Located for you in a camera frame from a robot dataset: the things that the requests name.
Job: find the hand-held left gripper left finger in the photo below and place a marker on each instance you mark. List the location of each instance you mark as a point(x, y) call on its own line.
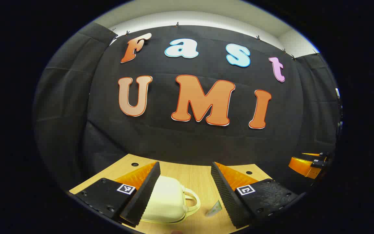
point(144, 195)

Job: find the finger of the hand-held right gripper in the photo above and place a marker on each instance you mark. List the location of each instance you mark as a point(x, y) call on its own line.
point(325, 154)
point(300, 165)

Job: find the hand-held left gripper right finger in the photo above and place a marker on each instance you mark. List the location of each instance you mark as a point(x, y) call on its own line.
point(226, 198)

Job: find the green and white tube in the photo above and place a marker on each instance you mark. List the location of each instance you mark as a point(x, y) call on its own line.
point(214, 209)

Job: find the pale yellow suitcase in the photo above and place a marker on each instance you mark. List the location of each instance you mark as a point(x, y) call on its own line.
point(167, 198)

